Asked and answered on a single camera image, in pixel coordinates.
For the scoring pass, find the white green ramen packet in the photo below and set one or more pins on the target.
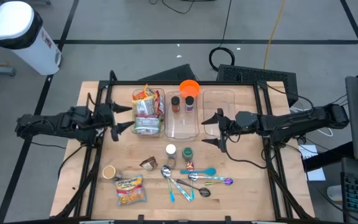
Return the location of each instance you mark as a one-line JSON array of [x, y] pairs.
[[148, 124]]

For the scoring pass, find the black lid purple spice jar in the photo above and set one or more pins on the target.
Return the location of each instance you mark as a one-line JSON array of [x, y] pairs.
[[189, 104]]

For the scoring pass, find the black camera mount clip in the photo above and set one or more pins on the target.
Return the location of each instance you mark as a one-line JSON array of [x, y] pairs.
[[227, 218], [140, 218]]

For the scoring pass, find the black aluminium rig frame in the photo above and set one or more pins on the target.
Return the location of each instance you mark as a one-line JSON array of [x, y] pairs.
[[120, 83]]

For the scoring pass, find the brown spice pouch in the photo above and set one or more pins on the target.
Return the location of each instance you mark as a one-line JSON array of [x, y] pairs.
[[148, 163]]

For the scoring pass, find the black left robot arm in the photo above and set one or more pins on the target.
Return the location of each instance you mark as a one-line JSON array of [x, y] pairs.
[[51, 124]]

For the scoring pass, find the red ramen packet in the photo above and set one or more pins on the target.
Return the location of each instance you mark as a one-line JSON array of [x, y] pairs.
[[159, 105]]

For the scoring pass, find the clear plastic bin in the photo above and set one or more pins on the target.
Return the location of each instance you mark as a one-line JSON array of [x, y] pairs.
[[219, 99], [182, 127], [163, 127]]

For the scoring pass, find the white lid seasoning jar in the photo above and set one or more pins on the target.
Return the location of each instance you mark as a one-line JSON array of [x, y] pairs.
[[171, 149]]

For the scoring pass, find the white paper sheet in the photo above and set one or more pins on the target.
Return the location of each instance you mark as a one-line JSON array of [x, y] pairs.
[[314, 174]]

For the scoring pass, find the dark grey metal spoon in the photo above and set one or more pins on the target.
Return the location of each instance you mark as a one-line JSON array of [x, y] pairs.
[[204, 192]]

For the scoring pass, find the orange ramen packet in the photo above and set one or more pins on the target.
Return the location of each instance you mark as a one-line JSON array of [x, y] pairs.
[[143, 91]]

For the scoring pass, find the white trash bin black bag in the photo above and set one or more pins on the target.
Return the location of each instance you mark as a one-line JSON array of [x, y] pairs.
[[14, 21]]

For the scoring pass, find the green lid spice jar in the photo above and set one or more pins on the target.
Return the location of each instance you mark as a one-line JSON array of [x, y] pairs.
[[187, 153]]

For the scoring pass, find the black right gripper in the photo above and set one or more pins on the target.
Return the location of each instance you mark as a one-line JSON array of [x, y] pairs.
[[229, 125]]

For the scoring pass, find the white yellow ramen packet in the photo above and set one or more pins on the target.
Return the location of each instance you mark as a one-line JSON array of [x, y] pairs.
[[145, 105]]

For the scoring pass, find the teal plastic spoon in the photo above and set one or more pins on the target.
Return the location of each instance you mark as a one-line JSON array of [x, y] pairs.
[[197, 171]]

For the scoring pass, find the white computer mouse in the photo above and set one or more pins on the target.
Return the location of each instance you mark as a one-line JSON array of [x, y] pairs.
[[334, 193]]

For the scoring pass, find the orange plastic bowl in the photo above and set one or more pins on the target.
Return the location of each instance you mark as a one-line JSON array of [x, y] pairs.
[[190, 88]]

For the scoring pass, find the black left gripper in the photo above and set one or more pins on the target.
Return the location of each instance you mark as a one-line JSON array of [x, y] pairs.
[[104, 117]]

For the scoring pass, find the tan lid spice jar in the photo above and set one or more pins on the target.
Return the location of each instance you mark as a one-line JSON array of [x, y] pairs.
[[109, 171]]

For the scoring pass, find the small cork glass jar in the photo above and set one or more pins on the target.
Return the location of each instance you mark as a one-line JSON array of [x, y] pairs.
[[171, 162]]

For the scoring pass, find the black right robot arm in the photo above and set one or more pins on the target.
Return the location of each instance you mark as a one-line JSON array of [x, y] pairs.
[[291, 121]]

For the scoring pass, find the yellow Maruchan ramen packet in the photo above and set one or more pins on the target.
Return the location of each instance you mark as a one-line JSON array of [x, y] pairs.
[[130, 190]]

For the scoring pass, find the black lid orange spice jar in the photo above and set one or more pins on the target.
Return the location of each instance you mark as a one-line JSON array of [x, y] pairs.
[[175, 104]]

